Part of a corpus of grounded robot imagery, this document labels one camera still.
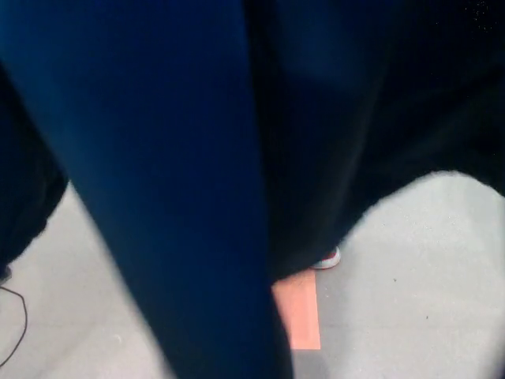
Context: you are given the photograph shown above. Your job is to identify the thin black floor cable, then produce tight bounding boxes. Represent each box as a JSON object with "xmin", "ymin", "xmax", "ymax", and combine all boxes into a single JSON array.
[{"xmin": 0, "ymin": 285, "xmax": 29, "ymax": 368}]

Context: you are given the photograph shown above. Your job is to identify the red and white sneaker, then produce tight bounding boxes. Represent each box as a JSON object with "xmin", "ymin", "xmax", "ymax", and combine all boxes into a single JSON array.
[{"xmin": 310, "ymin": 246, "xmax": 341, "ymax": 270}]

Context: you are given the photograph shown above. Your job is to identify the navy blue coat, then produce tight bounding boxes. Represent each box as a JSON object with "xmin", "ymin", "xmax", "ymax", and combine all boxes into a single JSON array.
[{"xmin": 0, "ymin": 0, "xmax": 505, "ymax": 379}]

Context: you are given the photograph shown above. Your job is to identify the orange floor tape patch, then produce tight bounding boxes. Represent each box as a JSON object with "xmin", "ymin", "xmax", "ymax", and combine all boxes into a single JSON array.
[{"xmin": 271, "ymin": 272, "xmax": 321, "ymax": 351}]

